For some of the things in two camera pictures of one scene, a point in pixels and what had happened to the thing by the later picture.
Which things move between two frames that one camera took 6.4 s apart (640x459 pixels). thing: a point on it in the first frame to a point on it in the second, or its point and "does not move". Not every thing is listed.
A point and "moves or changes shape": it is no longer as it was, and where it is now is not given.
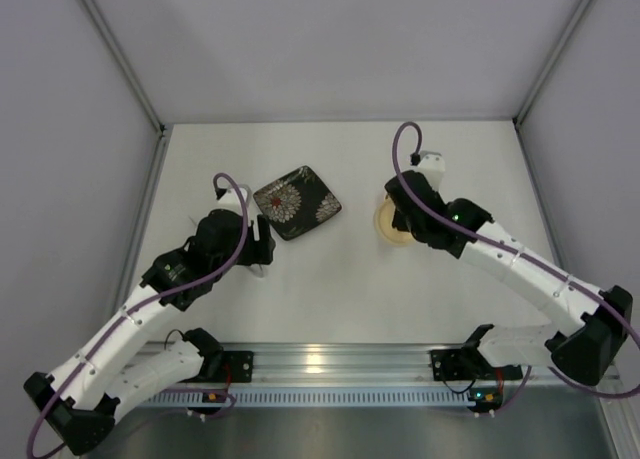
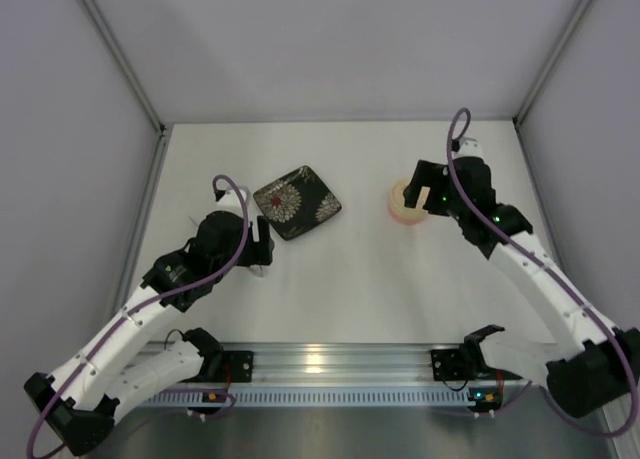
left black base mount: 241,365 does not move
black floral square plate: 296,202 does not move
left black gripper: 263,240 does not move
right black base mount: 452,365 does not move
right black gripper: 403,218 to 435,191
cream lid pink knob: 383,222 moves or changes shape
